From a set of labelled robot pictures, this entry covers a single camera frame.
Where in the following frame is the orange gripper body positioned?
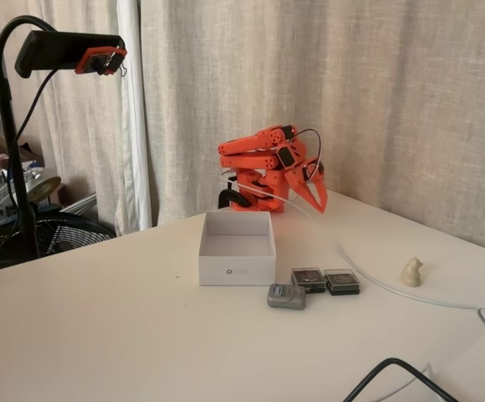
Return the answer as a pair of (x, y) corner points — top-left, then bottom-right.
(285, 157), (325, 190)

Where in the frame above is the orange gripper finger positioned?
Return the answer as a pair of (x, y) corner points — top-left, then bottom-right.
(293, 183), (324, 214)
(314, 173), (329, 214)

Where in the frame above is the orange robot base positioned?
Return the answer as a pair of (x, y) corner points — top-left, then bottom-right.
(226, 167), (290, 214)

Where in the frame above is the white cardboard box bin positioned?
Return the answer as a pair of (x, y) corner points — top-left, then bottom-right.
(197, 210), (277, 287)

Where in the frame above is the black table clamp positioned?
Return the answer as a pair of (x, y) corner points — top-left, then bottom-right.
(218, 188), (251, 209)

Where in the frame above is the black box with clear lid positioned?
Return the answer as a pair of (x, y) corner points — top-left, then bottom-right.
(291, 266), (328, 294)
(323, 267), (363, 297)

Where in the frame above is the silver tin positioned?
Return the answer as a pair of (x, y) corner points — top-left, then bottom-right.
(266, 283), (308, 312)

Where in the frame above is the beige curtain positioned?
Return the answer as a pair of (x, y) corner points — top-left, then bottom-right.
(139, 0), (485, 256)

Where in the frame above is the cream animal figurine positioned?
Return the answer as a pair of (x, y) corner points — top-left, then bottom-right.
(400, 255), (426, 289)

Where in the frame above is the black fan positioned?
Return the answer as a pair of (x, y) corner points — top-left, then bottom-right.
(0, 211), (117, 271)

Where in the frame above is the gold lamp shade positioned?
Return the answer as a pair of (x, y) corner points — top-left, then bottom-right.
(26, 174), (63, 203)

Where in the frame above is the brown cardboard box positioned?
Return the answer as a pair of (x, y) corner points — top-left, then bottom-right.
(0, 120), (45, 173)

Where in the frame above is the black gooseneck stand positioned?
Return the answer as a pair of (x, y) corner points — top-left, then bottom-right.
(0, 15), (59, 260)

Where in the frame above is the thin black gripper wire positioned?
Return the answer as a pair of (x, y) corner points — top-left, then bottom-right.
(293, 128), (325, 173)

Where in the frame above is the long white cable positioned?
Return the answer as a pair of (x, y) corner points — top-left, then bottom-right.
(219, 167), (485, 311)

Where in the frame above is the thick black cable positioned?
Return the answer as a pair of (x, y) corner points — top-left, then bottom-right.
(343, 358), (461, 402)

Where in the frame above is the camera on black gooseneck stand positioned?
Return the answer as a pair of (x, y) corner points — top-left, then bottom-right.
(0, 0), (159, 236)

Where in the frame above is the orange camera module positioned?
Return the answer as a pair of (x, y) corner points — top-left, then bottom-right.
(74, 47), (128, 78)

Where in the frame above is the black camera holder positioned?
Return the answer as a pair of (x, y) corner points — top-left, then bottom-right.
(14, 31), (126, 80)

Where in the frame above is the black camera cable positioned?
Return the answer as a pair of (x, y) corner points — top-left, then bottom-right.
(0, 69), (59, 281)

